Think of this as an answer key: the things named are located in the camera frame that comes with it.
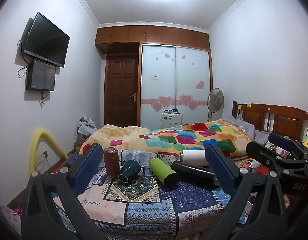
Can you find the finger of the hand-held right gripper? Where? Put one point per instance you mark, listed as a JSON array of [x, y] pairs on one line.
[[280, 140], [265, 156]]

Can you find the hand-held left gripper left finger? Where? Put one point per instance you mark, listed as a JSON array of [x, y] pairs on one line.
[[87, 166]]

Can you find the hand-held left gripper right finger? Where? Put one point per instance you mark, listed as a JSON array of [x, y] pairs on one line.
[[219, 166]]

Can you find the dark green faceted cup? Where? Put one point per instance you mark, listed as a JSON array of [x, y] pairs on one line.
[[129, 171]]

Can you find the wooden bed headboard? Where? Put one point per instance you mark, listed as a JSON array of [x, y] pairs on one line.
[[276, 118]]

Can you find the dark red bottle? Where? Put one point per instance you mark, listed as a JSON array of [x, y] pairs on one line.
[[111, 162]]

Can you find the white bottle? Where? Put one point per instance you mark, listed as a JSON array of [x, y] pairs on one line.
[[194, 157]]

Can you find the black bottle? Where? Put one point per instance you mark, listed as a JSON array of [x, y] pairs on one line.
[[191, 172]]

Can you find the grey printed pillow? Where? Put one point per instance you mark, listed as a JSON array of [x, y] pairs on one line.
[[241, 127]]

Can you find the grey clothes pile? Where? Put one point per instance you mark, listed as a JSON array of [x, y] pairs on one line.
[[86, 126]]

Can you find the yellow foam tube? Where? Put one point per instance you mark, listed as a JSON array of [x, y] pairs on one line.
[[43, 145]]

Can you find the lime green bottle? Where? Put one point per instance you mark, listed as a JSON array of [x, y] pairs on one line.
[[162, 171]]

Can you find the colourful patchwork blanket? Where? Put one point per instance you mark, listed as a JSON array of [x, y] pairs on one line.
[[169, 136]]

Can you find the blue patterned bed sheet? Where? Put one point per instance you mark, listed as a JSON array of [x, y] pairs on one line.
[[139, 200]]

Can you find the standing electric fan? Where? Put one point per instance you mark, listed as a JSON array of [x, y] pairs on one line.
[[215, 100]]

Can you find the brown wooden door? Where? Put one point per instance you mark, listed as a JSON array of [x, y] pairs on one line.
[[121, 90]]

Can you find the wooden wardrobe with glass doors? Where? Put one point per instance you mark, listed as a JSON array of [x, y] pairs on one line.
[[174, 80]]

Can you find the wall power socket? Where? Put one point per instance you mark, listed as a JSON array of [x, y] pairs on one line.
[[42, 155]]

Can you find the small black wall monitor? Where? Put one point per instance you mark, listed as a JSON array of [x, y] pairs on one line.
[[41, 75]]

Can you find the large black wall television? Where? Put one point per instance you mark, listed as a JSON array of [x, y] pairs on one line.
[[46, 40]]

